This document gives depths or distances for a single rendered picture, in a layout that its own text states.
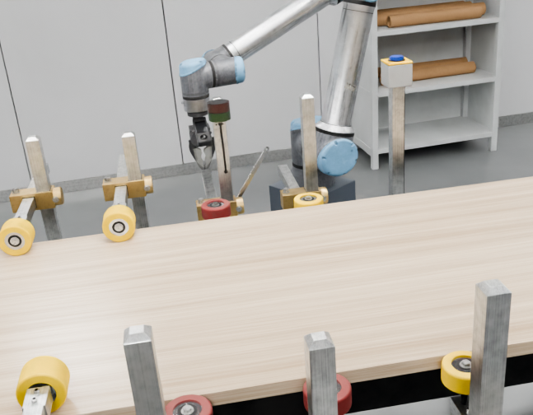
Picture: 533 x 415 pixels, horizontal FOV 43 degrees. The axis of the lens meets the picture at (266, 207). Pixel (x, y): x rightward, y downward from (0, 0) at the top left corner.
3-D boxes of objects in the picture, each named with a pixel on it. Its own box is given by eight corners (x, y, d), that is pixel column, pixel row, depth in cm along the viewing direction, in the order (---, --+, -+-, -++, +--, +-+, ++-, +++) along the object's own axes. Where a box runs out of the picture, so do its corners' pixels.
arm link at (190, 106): (210, 98, 225) (181, 102, 224) (212, 113, 227) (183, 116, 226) (208, 92, 233) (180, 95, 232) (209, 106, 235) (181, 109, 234)
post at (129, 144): (146, 282, 206) (121, 130, 187) (158, 281, 207) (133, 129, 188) (146, 288, 203) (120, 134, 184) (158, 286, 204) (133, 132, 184)
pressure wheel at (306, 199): (290, 237, 189) (287, 199, 184) (305, 226, 195) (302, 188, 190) (315, 243, 185) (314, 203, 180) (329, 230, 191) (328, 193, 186)
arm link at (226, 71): (235, 52, 235) (201, 57, 231) (247, 57, 225) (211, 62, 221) (238, 78, 239) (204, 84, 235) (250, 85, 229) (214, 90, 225)
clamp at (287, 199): (280, 204, 205) (279, 188, 203) (324, 198, 206) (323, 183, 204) (284, 212, 199) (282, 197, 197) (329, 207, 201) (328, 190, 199)
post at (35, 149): (61, 289, 203) (26, 135, 184) (72, 287, 203) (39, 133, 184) (59, 295, 200) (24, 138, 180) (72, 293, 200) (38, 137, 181)
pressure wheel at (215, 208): (203, 235, 194) (199, 198, 189) (231, 232, 195) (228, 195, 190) (206, 248, 186) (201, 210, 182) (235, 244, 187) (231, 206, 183)
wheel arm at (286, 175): (278, 176, 226) (277, 164, 225) (287, 174, 227) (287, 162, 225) (305, 230, 187) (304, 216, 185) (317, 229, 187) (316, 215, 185)
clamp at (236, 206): (197, 215, 201) (195, 199, 199) (242, 209, 203) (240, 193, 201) (198, 223, 196) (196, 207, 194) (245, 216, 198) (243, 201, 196)
